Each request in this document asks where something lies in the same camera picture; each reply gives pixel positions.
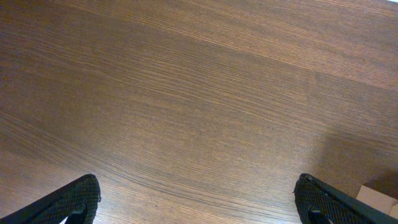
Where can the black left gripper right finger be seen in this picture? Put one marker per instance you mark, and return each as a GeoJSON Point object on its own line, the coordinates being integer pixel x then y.
{"type": "Point", "coordinates": [319, 202]}

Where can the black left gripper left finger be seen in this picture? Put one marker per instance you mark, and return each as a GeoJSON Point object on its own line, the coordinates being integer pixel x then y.
{"type": "Point", "coordinates": [76, 202]}

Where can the brown cardboard box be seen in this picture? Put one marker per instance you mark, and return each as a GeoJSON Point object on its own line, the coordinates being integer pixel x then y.
{"type": "Point", "coordinates": [377, 200]}

